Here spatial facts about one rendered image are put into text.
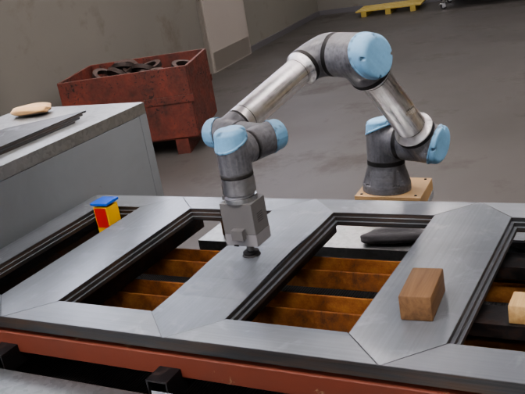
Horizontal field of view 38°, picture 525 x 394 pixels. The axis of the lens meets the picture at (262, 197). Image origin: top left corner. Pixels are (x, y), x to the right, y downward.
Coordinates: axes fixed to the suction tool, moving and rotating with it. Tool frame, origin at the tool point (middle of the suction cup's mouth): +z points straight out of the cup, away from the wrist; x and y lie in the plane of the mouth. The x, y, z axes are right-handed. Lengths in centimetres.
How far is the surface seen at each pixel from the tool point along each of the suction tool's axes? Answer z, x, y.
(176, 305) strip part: -0.7, -24.9, -4.7
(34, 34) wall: -19, 341, -398
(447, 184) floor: 84, 275, -38
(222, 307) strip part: -0.7, -23.8, 6.2
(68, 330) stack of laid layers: 0.6, -37.3, -24.5
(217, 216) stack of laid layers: 1.3, 26.6, -26.4
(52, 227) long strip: -1, 10, -73
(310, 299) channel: 12.6, 5.5, 10.5
